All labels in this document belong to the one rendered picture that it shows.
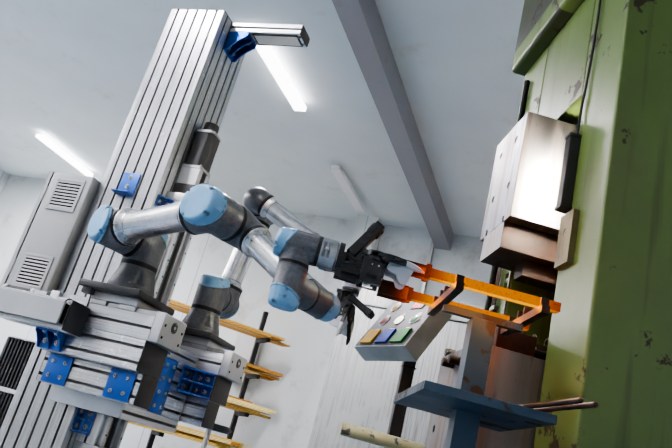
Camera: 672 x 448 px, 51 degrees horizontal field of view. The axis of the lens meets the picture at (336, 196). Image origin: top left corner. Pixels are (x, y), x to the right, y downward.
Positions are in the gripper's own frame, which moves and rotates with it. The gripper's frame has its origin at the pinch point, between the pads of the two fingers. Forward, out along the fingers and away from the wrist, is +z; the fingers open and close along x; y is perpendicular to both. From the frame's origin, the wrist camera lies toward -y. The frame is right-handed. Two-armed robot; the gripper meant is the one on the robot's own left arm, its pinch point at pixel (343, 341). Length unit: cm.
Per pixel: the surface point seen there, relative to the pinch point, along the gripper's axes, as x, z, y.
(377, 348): -10.5, -1.9, -10.8
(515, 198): 40, -49, -59
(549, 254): 29, -36, -71
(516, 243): 34, -36, -61
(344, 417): -222, 9, 59
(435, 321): -7.1, -15.6, -31.7
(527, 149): 39, -68, -60
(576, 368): 63, 7, -84
